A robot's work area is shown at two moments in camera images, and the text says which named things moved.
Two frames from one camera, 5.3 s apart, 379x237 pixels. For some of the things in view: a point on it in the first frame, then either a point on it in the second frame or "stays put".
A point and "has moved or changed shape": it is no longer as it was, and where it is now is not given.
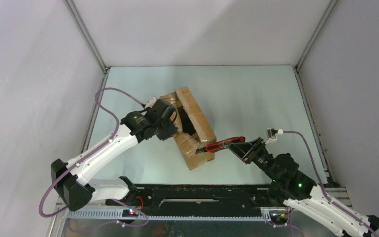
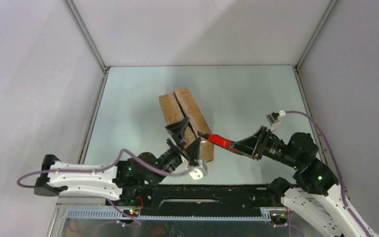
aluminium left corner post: [105, 69] stays put
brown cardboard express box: [193, 131] stays put
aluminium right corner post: [327, 12] stays put
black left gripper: [171, 131] → [176, 131]
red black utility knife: [219, 144] has moved or changed shape
